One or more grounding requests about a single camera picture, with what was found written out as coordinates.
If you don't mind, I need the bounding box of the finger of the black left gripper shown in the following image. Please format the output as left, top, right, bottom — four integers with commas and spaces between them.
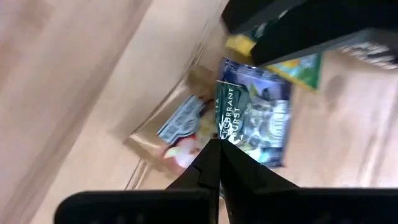
221, 0, 307, 34
251, 0, 398, 67

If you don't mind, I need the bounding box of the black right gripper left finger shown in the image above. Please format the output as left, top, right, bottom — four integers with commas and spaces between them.
54, 139, 221, 224

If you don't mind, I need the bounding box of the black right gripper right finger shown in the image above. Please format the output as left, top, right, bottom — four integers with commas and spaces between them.
220, 139, 398, 224

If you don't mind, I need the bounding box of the yellow green tea packet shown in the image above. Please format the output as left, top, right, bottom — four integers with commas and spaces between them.
225, 32, 324, 93

